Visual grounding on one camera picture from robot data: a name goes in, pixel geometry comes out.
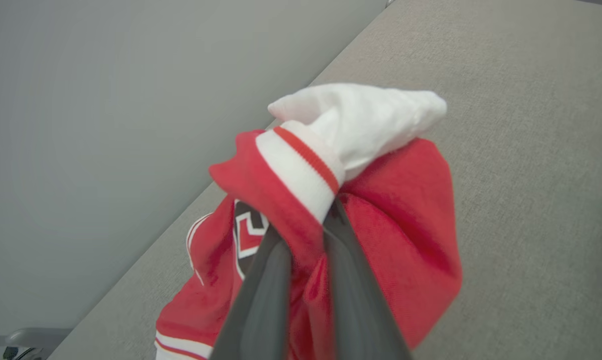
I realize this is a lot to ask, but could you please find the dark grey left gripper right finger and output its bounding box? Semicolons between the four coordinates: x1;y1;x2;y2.
323;199;414;360

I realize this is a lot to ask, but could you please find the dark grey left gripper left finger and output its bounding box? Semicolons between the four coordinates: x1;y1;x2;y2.
208;227;294;360

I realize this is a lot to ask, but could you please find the red white Bulls jersey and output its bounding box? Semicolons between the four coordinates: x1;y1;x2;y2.
154;83;463;360

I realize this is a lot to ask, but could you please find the grey rounded plastic object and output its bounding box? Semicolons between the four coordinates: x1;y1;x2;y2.
7;327;73;360

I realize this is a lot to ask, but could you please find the grey fabric sofa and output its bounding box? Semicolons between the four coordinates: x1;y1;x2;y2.
47;0;602;360

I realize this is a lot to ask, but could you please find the black white patterned object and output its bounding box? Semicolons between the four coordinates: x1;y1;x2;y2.
0;346;44;360

